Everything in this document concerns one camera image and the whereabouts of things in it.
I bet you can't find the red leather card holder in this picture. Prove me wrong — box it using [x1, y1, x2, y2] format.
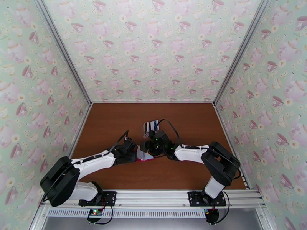
[135, 150, 157, 163]

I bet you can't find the clear acrylic card stand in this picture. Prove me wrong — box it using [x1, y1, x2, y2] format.
[142, 120, 160, 139]

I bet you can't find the small circuit board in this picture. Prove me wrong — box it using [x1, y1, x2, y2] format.
[87, 209, 104, 219]

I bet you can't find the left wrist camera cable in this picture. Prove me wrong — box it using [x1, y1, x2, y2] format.
[106, 130, 130, 157]

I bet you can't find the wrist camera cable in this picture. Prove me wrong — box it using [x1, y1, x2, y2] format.
[106, 130, 130, 157]
[156, 119, 182, 145]

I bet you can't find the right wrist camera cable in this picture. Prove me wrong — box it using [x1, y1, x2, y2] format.
[156, 119, 182, 145]

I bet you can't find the wide aluminium frame rail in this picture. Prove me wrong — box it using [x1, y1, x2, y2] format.
[39, 188, 267, 209]

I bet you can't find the thin aluminium wall rail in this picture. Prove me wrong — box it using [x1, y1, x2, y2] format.
[91, 100, 215, 104]

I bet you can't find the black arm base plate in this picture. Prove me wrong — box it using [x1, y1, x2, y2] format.
[78, 190, 117, 207]
[188, 190, 227, 207]

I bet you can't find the aluminium side rail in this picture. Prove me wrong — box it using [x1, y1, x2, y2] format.
[68, 103, 94, 160]
[213, 103, 251, 190]

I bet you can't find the perforated metal cable tray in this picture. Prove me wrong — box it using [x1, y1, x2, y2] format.
[46, 209, 207, 219]

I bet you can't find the black base cable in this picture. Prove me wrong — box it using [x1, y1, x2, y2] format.
[216, 191, 231, 224]
[96, 205, 115, 225]

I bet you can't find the aluminium frame leg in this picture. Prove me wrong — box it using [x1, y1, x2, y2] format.
[28, 205, 50, 230]
[254, 207, 275, 230]

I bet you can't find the aluminium corner post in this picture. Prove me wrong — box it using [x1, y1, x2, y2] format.
[32, 0, 93, 105]
[213, 0, 274, 106]

